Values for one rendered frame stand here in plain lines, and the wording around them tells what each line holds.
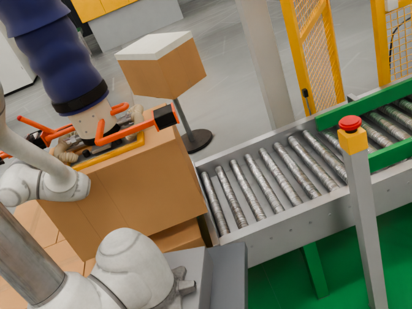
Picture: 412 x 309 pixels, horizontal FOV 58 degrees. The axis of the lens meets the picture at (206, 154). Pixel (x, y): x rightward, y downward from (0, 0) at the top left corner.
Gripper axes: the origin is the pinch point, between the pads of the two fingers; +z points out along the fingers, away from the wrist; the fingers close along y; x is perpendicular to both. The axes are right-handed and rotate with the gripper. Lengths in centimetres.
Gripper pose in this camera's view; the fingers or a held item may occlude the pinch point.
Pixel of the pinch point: (36, 141)
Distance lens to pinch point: 170.4
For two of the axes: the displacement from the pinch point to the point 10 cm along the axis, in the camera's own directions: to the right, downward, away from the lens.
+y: 3.3, 7.9, 5.1
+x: 9.3, -3.8, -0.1
